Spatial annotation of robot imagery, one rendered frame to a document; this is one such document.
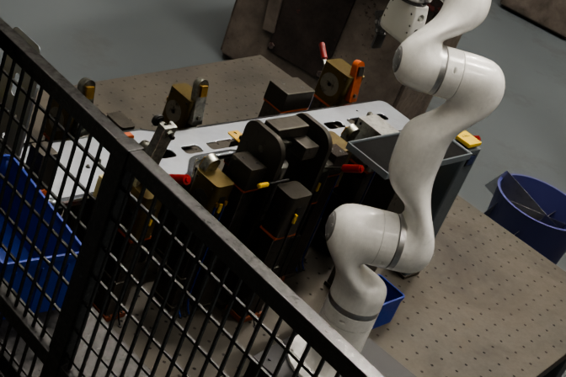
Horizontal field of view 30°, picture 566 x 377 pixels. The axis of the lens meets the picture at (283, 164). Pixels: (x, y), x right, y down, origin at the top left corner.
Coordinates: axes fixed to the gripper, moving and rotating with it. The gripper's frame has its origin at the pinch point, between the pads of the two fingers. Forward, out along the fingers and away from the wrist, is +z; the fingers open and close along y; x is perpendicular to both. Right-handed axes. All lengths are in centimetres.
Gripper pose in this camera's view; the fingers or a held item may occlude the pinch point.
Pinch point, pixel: (388, 54)
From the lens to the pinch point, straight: 256.8
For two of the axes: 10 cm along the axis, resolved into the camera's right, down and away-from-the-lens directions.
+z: -3.1, 8.1, 5.0
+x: -7.6, 1.1, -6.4
